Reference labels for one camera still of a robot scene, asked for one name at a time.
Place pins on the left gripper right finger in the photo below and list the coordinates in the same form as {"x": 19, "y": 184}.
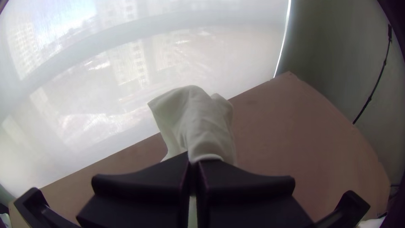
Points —
{"x": 246, "y": 199}

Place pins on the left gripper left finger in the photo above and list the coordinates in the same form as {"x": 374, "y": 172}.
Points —
{"x": 142, "y": 196}

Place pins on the white t-shirt with orange print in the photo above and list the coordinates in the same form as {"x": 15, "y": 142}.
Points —
{"x": 196, "y": 123}

